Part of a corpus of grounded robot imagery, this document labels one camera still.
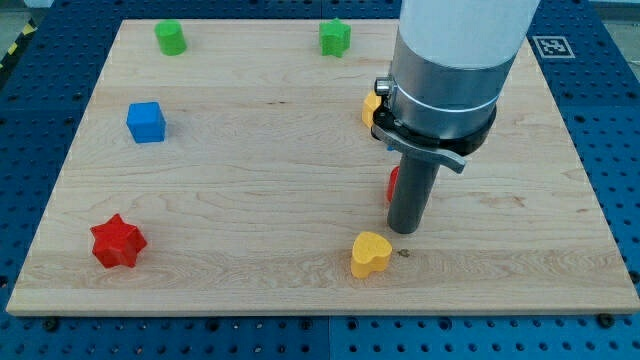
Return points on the red block behind tool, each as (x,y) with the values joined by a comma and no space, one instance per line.
(392,183)

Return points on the green cylinder block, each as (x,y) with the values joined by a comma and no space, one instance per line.
(170,37)

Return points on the green star block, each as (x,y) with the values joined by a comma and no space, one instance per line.
(334,37)

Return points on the yellow block behind arm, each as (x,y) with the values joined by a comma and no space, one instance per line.
(371,102)

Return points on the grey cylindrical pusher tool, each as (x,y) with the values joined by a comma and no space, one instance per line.
(411,193)

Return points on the wooden board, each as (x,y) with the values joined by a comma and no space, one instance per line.
(267,174)

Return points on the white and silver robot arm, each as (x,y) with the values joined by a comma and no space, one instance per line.
(450,62)

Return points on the blue cube block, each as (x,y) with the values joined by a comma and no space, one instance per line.
(146,122)

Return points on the yellow heart block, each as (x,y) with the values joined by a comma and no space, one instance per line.
(371,252)

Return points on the red star block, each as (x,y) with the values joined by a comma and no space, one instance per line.
(117,243)

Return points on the black and white fiducial tag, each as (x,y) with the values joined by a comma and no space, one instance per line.
(553,47)

